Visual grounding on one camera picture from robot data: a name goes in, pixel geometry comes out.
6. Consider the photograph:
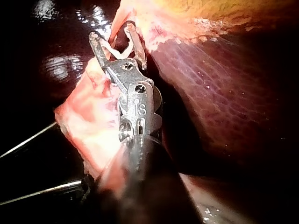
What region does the dark red liver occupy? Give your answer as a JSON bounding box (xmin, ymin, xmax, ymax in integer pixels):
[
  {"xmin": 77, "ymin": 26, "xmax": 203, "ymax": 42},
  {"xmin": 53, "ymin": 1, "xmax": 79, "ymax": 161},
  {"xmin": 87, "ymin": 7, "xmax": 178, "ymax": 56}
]
[{"xmin": 0, "ymin": 0, "xmax": 299, "ymax": 224}]

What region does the pale fatty tissue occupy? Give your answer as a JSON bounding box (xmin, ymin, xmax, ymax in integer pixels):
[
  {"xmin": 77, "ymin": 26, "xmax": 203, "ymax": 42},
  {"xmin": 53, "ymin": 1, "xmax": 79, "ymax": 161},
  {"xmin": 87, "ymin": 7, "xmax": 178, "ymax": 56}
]
[
  {"xmin": 54, "ymin": 57, "xmax": 131, "ymax": 182},
  {"xmin": 109, "ymin": 0, "xmax": 232, "ymax": 53}
]

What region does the right arm instrument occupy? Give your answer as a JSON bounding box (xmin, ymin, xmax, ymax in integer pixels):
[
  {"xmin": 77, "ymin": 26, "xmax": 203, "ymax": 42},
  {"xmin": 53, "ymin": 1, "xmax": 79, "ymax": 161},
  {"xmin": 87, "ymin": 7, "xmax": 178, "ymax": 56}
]
[{"xmin": 102, "ymin": 58, "xmax": 164, "ymax": 143}]

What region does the right arm instrument jaw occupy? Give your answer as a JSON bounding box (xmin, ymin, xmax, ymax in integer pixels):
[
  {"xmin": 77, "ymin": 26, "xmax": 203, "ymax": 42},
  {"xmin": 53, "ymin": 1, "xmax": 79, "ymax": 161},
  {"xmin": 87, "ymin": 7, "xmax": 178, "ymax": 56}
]
[
  {"xmin": 88, "ymin": 32, "xmax": 110, "ymax": 70},
  {"xmin": 126, "ymin": 22, "xmax": 147, "ymax": 70}
]

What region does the thin steel wire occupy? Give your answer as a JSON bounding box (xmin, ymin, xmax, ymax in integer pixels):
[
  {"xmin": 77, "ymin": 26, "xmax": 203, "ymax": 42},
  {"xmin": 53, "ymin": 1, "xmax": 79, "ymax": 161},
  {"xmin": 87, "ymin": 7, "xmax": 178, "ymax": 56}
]
[
  {"xmin": 0, "ymin": 121, "xmax": 57, "ymax": 159},
  {"xmin": 0, "ymin": 179, "xmax": 83, "ymax": 206}
]

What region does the white clip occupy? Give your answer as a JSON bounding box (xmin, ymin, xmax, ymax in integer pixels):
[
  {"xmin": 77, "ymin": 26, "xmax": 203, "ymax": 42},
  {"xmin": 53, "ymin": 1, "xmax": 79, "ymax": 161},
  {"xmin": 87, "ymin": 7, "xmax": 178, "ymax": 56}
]
[{"xmin": 100, "ymin": 25, "xmax": 135, "ymax": 59}]

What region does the gallbladder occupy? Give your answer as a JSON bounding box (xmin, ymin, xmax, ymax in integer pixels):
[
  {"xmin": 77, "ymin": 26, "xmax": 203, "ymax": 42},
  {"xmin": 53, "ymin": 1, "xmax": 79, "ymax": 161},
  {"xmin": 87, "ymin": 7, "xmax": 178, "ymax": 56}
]
[{"xmin": 137, "ymin": 0, "xmax": 299, "ymax": 32}]

